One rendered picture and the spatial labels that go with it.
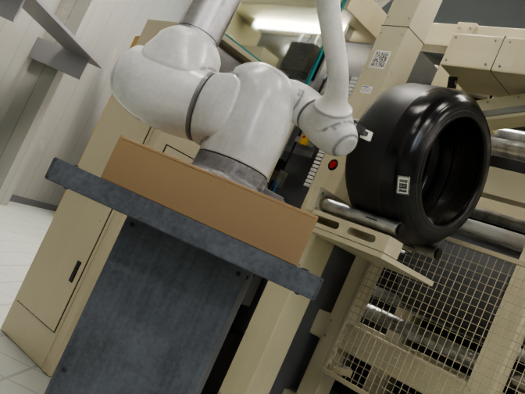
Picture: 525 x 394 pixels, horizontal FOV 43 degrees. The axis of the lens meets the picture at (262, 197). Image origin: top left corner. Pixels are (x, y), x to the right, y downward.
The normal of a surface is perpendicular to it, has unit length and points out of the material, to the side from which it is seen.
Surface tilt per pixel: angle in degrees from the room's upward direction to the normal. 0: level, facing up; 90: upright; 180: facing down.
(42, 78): 90
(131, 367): 90
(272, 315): 90
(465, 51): 90
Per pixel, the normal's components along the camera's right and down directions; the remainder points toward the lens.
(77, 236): -0.62, -0.34
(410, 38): 0.66, 0.24
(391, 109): -0.45, -0.62
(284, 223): -0.04, -0.10
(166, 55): -0.11, -0.38
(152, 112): -0.42, 0.52
